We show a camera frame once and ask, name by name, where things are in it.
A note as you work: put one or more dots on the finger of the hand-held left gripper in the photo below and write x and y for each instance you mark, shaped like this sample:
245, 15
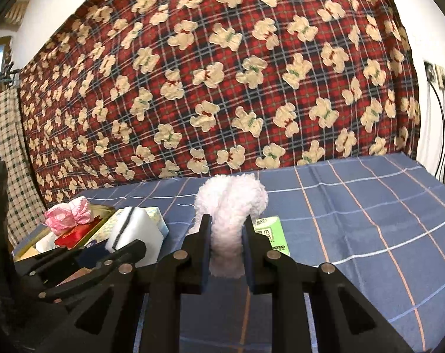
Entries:
130, 250
79, 285

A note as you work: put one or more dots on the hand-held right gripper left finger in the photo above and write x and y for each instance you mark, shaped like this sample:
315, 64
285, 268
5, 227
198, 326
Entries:
206, 253

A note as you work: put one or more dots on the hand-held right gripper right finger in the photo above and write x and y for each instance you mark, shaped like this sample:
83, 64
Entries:
250, 257

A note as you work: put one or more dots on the gold tin box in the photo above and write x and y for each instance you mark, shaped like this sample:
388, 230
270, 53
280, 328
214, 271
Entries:
101, 215

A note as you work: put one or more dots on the fluffy pale pink cloth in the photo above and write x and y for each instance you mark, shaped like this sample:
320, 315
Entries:
229, 206

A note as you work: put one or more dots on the white sponge with black stripe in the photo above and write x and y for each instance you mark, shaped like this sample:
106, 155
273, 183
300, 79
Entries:
134, 228

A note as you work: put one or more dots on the dark blue item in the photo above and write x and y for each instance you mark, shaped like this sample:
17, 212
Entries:
93, 255

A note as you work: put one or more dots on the green packet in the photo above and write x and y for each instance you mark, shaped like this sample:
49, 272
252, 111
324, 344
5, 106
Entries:
275, 235

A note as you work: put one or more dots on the pale yellow tissue pack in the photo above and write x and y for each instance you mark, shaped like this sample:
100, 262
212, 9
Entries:
157, 220

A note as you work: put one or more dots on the white sheet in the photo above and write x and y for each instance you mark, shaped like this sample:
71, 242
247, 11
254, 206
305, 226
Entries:
46, 242

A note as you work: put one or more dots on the red pouch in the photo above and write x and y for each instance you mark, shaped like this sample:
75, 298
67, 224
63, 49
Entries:
77, 235

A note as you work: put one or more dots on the pink scrunchie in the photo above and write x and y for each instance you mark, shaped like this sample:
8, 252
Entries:
68, 215

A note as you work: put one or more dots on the beige checked cloth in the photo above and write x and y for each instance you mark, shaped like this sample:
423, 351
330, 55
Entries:
9, 154

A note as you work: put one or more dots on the blue plaid bed sheet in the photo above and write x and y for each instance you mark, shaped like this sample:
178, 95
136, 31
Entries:
354, 220

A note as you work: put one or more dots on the red plaid bear blanket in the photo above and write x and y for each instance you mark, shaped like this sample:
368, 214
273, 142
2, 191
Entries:
222, 81

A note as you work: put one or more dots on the dark hanger hook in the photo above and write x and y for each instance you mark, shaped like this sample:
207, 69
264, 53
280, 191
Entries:
7, 72

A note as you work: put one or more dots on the yellow fringe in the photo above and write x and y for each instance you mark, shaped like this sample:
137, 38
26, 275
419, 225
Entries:
16, 11

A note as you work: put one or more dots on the wall outlet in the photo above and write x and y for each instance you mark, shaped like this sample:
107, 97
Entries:
436, 73

